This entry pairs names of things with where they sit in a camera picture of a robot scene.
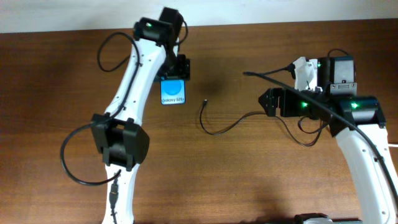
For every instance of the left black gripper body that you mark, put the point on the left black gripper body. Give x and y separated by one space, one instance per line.
176 68

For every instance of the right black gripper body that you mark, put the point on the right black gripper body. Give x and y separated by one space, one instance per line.
295 106

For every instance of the blue Samsung Galaxy smartphone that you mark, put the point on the blue Samsung Galaxy smartphone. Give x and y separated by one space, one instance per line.
172 92

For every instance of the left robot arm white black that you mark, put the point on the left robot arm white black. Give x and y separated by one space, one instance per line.
118 133

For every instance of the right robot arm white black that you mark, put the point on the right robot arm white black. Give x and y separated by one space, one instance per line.
326 89

